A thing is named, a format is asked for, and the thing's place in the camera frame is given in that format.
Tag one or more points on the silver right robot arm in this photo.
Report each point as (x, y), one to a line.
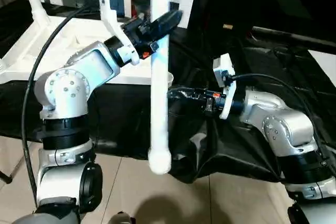
(278, 124)

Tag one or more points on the white plastic table top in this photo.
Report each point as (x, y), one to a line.
(79, 40)

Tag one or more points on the grey metal table leg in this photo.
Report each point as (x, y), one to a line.
(5, 177)

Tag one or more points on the black work surface mat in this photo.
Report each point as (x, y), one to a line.
(252, 145)

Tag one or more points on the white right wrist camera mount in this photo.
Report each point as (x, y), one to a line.
(224, 77)

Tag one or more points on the white flat side panel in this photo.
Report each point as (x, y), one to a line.
(325, 64)

